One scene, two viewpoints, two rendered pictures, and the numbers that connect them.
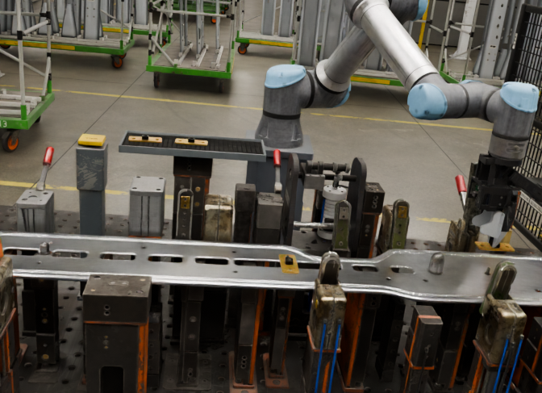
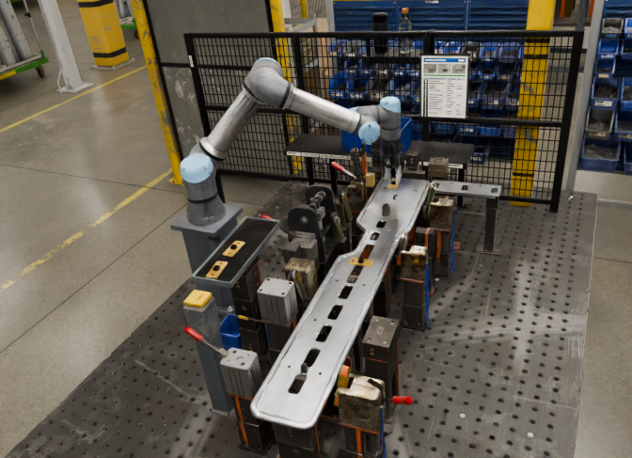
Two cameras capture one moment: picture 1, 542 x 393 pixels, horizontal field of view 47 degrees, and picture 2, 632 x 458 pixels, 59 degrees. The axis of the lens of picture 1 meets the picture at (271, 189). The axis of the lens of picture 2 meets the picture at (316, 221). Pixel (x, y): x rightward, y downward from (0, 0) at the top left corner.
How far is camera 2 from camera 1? 1.58 m
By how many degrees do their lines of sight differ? 53
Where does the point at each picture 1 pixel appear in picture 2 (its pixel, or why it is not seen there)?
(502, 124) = (393, 123)
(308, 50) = not seen: outside the picture
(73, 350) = not seen: hidden behind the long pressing
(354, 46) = (243, 120)
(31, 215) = (254, 368)
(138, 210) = (289, 305)
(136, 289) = (388, 323)
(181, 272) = (356, 307)
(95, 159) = (213, 307)
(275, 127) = (214, 205)
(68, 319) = not seen: hidden behind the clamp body
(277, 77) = (203, 170)
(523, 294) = (418, 196)
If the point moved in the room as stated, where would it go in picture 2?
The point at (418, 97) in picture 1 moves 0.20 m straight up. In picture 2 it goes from (370, 132) to (367, 75)
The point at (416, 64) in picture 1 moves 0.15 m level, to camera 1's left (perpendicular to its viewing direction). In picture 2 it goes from (351, 115) to (332, 131)
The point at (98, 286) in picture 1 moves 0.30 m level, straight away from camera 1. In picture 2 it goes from (381, 339) to (279, 332)
